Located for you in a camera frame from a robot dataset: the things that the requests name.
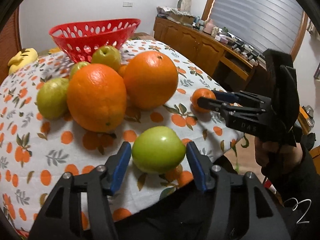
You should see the small tangerine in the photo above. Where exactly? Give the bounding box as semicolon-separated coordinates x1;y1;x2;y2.
190;88;216;113
118;64;127;77

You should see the small green apple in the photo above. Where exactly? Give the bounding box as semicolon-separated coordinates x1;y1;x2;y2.
69;61;90;80
132;126;186;174

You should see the large orange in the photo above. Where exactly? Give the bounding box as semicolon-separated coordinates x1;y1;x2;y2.
124;50;178;111
67;63;127;133

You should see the large yellow-green pear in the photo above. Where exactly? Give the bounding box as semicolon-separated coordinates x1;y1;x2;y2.
91;46;121;72

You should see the right hand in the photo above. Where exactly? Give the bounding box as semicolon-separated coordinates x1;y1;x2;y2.
254;137;303;168

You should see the wooden sideboard cabinet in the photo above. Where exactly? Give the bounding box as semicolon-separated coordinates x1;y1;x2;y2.
153;17;266;94

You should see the orange print white cloth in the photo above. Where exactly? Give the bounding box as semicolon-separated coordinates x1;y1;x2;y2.
1;40;244;238

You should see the pink kettle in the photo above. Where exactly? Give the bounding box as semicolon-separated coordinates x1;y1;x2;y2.
203;18;215;35

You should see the window roller blind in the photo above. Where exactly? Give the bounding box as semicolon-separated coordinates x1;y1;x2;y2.
210;0;303;53

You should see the small tangerine between oranges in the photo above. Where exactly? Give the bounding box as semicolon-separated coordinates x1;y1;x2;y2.
118;64;127;77

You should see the small green apple behind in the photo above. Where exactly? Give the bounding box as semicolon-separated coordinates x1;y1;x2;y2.
69;61;90;80

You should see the red perforated plastic basket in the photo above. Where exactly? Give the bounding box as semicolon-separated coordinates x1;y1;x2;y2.
49;18;141;63

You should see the yellow plush toy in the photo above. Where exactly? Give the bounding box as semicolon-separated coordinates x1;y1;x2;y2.
8;48;38;75

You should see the white wall switch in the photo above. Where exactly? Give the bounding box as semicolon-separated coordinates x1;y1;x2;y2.
123;2;133;7

